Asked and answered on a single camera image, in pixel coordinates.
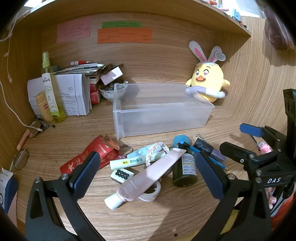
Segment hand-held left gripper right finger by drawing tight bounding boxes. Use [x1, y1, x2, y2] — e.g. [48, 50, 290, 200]
[195, 152, 272, 241]

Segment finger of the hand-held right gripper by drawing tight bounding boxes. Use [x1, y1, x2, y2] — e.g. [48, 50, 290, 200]
[240, 123, 288, 151]
[219, 142, 282, 173]

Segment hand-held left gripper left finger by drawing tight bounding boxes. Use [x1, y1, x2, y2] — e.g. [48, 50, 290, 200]
[25, 151, 102, 241]

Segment black mascara tube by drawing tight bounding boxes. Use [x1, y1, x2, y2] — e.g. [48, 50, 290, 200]
[193, 138, 228, 163]

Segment dark green bottle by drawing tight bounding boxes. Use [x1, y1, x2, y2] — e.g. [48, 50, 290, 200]
[172, 142, 198, 188]

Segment red paper packet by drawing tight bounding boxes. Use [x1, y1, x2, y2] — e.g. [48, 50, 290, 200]
[60, 135, 121, 175]

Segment blue pen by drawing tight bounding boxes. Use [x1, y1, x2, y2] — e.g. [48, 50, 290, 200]
[183, 141, 230, 171]

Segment mahjong tile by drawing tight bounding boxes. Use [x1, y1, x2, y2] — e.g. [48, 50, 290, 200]
[110, 169, 134, 184]

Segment pale green stick tube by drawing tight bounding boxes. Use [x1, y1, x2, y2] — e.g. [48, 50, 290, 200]
[109, 156, 148, 169]

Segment teal tape roll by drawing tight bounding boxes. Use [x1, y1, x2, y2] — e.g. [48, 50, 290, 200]
[173, 135, 191, 149]

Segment white tape roll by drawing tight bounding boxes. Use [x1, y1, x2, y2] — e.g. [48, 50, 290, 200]
[137, 179, 162, 202]

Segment pink tube white cap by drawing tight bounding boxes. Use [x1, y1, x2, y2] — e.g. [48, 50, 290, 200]
[104, 148, 186, 210]

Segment pastel braided rope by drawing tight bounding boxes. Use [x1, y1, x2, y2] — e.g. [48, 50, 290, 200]
[144, 142, 170, 167]

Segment clear plastic bin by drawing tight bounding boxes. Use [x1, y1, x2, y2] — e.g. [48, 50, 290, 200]
[112, 83, 215, 141]

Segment person's right hand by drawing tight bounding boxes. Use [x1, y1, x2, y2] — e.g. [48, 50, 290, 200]
[266, 185, 281, 209]

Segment pink fluffy object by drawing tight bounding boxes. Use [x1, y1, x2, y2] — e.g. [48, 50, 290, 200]
[258, 142, 271, 154]

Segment orange red cloth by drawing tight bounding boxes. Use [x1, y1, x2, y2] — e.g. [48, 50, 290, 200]
[270, 197, 296, 230]

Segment light blue tube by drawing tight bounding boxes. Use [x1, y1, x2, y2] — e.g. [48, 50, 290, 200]
[127, 146, 167, 161]

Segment yellow green spray bottle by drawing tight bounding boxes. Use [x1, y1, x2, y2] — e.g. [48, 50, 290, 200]
[42, 51, 66, 123]

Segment yellow chick plush toy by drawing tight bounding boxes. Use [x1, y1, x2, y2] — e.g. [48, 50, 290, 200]
[184, 40, 231, 103]

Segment eyeglasses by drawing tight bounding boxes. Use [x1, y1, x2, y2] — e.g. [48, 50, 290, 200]
[11, 118, 56, 170]

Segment white blue carton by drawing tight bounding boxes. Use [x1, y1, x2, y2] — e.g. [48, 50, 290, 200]
[0, 167, 18, 214]

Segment orange sunscreen bottle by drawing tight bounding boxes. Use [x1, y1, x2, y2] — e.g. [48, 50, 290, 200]
[35, 91, 54, 123]

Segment ceramic bowl with beads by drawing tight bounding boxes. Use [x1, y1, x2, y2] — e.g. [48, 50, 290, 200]
[98, 83, 128, 101]

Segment folded white paper sheets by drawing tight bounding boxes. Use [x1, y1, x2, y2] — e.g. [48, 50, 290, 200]
[27, 73, 92, 116]

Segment white tube green leaf print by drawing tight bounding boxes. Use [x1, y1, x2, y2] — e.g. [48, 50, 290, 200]
[42, 73, 60, 116]

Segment maroon cloth bag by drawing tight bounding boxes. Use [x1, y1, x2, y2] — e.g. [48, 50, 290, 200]
[264, 6, 290, 50]

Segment small white box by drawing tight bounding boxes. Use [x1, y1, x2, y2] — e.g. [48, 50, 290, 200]
[100, 67, 123, 86]

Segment wooden shelf board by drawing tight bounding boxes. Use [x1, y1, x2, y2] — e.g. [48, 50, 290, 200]
[14, 0, 252, 36]

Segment stack of booklets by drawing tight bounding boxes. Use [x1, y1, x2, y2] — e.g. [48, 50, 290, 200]
[54, 62, 104, 85]

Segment dark brown object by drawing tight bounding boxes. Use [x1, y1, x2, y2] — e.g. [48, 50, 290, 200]
[103, 63, 125, 75]

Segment orange sticky note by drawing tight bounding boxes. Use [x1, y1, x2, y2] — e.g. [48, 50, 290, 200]
[97, 28, 153, 44]

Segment pink sticky note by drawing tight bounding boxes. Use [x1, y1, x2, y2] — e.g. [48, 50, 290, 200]
[56, 17, 91, 44]

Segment green sticky note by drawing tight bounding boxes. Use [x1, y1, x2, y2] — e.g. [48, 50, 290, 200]
[102, 21, 141, 29]

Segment pink charm key ring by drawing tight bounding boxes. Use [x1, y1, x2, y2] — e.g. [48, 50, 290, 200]
[115, 144, 134, 161]

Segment white cable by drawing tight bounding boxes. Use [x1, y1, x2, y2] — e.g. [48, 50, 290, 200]
[0, 80, 44, 132]

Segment thin white cord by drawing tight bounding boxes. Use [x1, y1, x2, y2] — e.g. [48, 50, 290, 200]
[0, 23, 15, 82]

